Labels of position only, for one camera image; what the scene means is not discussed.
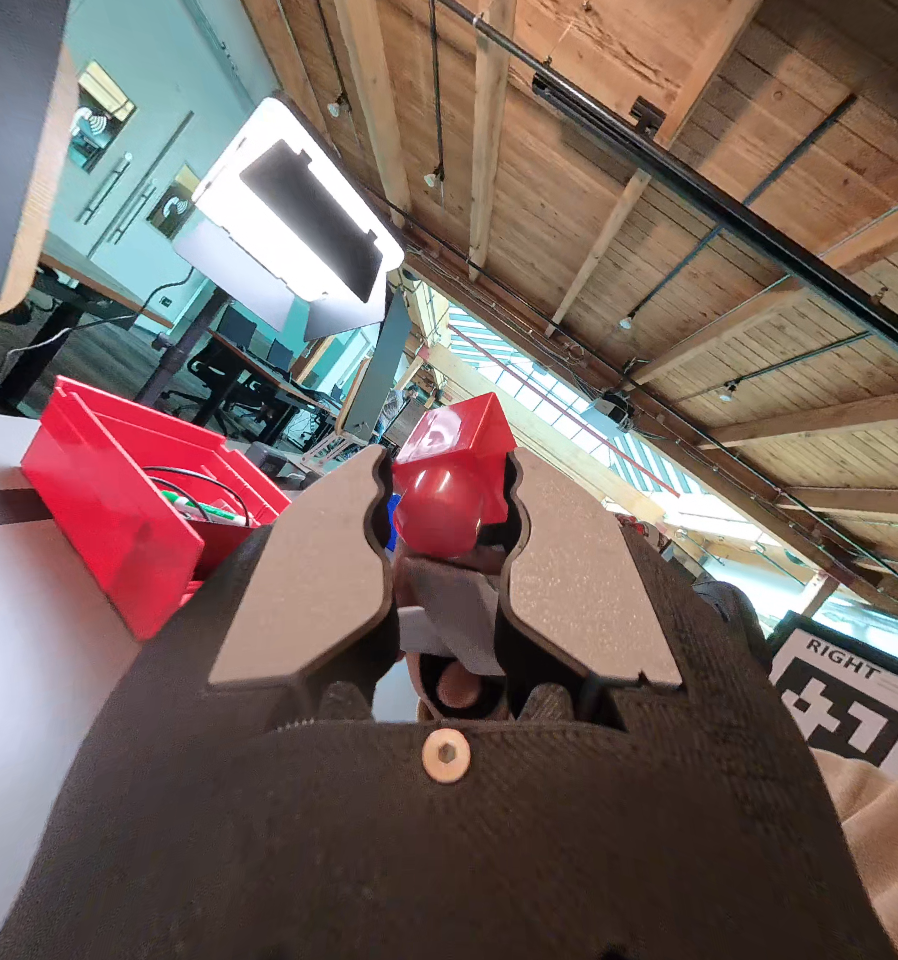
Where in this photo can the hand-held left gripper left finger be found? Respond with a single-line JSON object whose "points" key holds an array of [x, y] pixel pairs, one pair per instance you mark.
{"points": [[306, 585]]}

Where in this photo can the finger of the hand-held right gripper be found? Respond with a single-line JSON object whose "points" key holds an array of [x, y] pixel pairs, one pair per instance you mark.
{"points": [[456, 615]]}

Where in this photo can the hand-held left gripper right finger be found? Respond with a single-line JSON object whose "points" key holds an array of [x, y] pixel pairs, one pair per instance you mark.
{"points": [[591, 600]]}

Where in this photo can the red plastic bin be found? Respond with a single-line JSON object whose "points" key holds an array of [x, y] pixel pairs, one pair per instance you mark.
{"points": [[104, 540]]}

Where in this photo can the person's right forearm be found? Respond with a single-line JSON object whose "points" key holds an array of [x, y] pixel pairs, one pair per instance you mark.
{"points": [[891, 862]]}

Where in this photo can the person's right hand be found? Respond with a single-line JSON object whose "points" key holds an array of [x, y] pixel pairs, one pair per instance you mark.
{"points": [[460, 686]]}

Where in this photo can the green and white marker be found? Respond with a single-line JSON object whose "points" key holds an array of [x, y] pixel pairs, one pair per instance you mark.
{"points": [[209, 512]]}

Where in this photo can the dark grey box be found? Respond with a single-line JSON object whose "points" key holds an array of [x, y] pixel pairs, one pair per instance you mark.
{"points": [[269, 459]]}

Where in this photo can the grey upright panel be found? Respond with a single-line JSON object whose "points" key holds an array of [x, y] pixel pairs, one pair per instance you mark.
{"points": [[377, 360]]}

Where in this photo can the background wooden desk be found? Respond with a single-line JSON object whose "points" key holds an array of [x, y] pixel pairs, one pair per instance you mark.
{"points": [[104, 289]]}

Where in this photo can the studio light panel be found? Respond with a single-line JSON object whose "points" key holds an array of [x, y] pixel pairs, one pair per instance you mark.
{"points": [[306, 225]]}

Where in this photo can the black ceiling light track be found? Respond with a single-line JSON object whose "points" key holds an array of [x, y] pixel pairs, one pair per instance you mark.
{"points": [[718, 201]]}

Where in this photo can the wooden board with black sheet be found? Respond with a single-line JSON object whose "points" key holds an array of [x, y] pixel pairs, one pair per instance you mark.
{"points": [[6, 150]]}

